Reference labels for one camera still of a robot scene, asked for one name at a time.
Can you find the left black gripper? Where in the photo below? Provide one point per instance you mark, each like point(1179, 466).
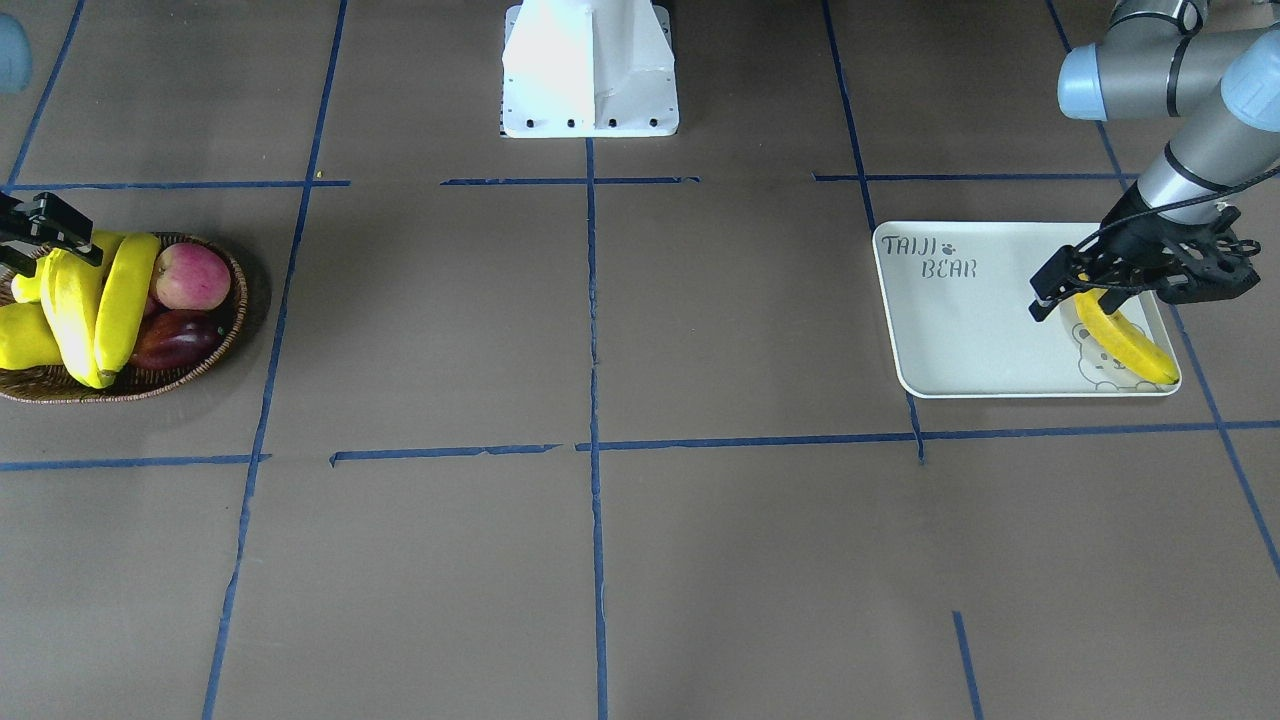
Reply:
point(1126, 243)

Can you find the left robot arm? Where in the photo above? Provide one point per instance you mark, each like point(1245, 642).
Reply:
point(1156, 61)

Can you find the white pedestal column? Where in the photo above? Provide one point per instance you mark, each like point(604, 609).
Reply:
point(589, 69)

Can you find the white bear tray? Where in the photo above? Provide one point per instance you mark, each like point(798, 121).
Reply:
point(957, 296)

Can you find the yellow banana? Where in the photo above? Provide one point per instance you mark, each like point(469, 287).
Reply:
point(71, 291)
point(1111, 346)
point(123, 303)

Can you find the dark red mango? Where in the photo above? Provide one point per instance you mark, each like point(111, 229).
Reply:
point(175, 339)

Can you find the brown wicker basket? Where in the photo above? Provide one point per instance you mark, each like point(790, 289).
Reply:
point(49, 385)

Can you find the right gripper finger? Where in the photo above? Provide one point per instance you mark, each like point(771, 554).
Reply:
point(44, 222)

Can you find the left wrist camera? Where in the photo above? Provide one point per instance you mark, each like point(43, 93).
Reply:
point(1212, 266)

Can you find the yellow lemon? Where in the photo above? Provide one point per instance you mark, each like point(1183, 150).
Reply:
point(26, 289)

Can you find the red pink apple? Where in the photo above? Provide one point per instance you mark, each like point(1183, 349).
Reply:
point(190, 276)

